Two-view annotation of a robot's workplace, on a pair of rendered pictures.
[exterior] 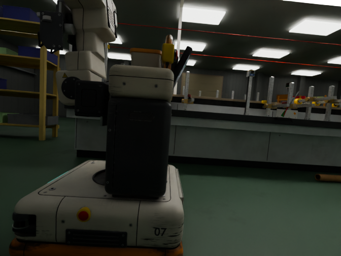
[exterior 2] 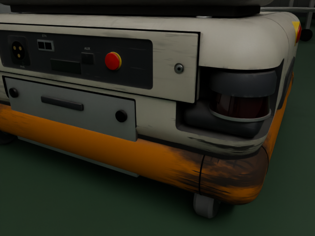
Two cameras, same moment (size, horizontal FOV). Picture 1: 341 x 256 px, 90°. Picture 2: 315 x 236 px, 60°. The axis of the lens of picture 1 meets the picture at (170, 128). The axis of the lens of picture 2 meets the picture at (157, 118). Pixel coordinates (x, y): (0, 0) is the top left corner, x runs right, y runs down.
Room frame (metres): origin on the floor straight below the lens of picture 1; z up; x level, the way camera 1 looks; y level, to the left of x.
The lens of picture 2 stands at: (1.26, -0.36, 0.30)
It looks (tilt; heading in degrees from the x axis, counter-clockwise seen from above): 23 degrees down; 120
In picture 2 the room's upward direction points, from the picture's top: straight up
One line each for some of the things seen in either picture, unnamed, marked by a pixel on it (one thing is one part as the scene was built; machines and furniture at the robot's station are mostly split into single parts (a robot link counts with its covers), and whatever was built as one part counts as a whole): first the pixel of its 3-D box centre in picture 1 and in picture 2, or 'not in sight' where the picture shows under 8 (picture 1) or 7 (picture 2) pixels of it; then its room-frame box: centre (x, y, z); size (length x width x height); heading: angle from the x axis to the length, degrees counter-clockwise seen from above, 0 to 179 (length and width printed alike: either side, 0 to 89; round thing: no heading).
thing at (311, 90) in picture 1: (309, 106); not in sight; (2.08, -1.65, 0.86); 0.04 x 0.04 x 0.48; 3
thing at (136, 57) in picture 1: (147, 68); not in sight; (0.92, 0.14, 0.87); 0.23 x 0.15 x 0.11; 2
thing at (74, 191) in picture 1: (119, 196); (157, 62); (0.91, 0.26, 0.16); 0.67 x 0.64 x 0.25; 92
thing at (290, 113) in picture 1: (286, 114); not in sight; (2.04, -1.37, 0.75); 0.26 x 0.01 x 0.10; 93
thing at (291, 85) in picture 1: (289, 102); not in sight; (2.07, -1.40, 0.89); 0.04 x 0.04 x 0.48; 3
